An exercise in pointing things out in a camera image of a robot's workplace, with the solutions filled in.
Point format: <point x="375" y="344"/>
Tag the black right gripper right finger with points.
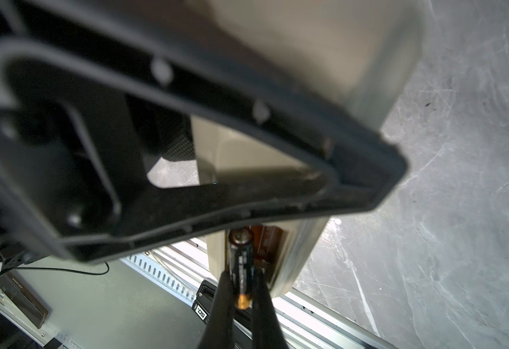
<point x="266" y="330"/>

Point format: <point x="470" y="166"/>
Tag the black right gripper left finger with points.
<point x="219" y="330"/>

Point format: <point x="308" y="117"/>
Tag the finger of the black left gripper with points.
<point x="97" y="158"/>

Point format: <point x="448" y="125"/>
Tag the black AAA battery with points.
<point x="241" y="265"/>

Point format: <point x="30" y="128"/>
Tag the black handheld scanner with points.
<point x="242" y="329"/>

